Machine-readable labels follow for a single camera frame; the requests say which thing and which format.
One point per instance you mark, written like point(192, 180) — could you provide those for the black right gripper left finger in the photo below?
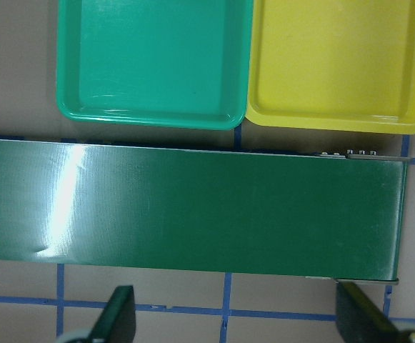
point(117, 322)

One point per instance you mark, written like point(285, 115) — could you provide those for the yellow plastic tray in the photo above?
point(334, 65)

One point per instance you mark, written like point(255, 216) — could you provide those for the green conveyor belt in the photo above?
point(216, 211)

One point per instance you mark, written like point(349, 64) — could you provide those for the green plastic tray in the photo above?
point(182, 64)

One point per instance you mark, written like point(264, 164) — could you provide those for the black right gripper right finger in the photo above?
point(359, 320)

